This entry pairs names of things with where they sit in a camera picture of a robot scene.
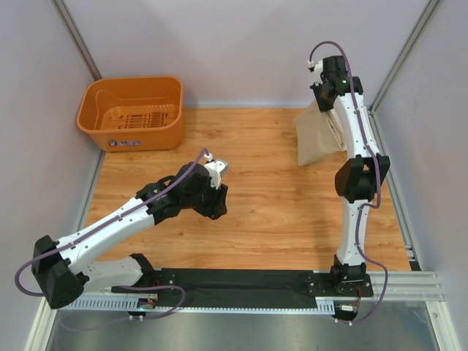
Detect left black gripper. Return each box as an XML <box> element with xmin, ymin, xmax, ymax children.
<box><xmin>183</xmin><ymin>177</ymin><xmax>229</xmax><ymax>219</ymax></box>

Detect beige t shirt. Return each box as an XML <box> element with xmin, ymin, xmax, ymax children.
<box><xmin>295</xmin><ymin>101</ymin><xmax>342</xmax><ymax>166</ymax></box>

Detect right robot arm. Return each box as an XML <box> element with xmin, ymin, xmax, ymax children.
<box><xmin>309</xmin><ymin>56</ymin><xmax>390</xmax><ymax>295</ymax></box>

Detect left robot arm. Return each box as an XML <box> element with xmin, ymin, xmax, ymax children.
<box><xmin>31</xmin><ymin>159</ymin><xmax>228</xmax><ymax>309</ymax></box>

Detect folded white t shirt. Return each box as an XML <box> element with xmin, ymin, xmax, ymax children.
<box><xmin>327</xmin><ymin>109</ymin><xmax>347</xmax><ymax>151</ymax></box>

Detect orange plastic basket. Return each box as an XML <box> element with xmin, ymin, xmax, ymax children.
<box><xmin>77</xmin><ymin>76</ymin><xmax>184</xmax><ymax>152</ymax></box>

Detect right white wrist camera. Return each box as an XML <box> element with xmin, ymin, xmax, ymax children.
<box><xmin>308</xmin><ymin>60</ymin><xmax>323</xmax><ymax>75</ymax></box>

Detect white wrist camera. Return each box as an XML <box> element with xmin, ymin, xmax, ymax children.
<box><xmin>204</xmin><ymin>154</ymin><xmax>229</xmax><ymax>189</ymax></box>
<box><xmin>308</xmin><ymin>60</ymin><xmax>323</xmax><ymax>75</ymax></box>

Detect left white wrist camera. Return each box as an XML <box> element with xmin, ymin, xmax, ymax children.
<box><xmin>204</xmin><ymin>154</ymin><xmax>229</xmax><ymax>189</ymax></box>

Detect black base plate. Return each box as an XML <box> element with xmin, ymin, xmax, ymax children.
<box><xmin>134</xmin><ymin>268</ymin><xmax>374</xmax><ymax>309</ymax></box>

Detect right aluminium frame post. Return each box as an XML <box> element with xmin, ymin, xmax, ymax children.
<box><xmin>369</xmin><ymin>0</ymin><xmax>442</xmax><ymax>113</ymax></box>

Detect aluminium frame post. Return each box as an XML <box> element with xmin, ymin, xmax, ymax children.
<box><xmin>369</xmin><ymin>0</ymin><xmax>442</xmax><ymax>113</ymax></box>
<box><xmin>51</xmin><ymin>0</ymin><xmax>102</xmax><ymax>81</ymax></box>

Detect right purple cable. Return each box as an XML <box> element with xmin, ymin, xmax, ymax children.
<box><xmin>309</xmin><ymin>40</ymin><xmax>388</xmax><ymax>325</ymax></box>

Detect slotted aluminium cable duct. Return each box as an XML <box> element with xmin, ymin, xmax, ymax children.
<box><xmin>69</xmin><ymin>298</ymin><xmax>336</xmax><ymax>315</ymax></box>

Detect left aluminium frame post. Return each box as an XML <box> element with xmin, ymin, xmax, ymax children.
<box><xmin>51</xmin><ymin>0</ymin><xmax>102</xmax><ymax>81</ymax></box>

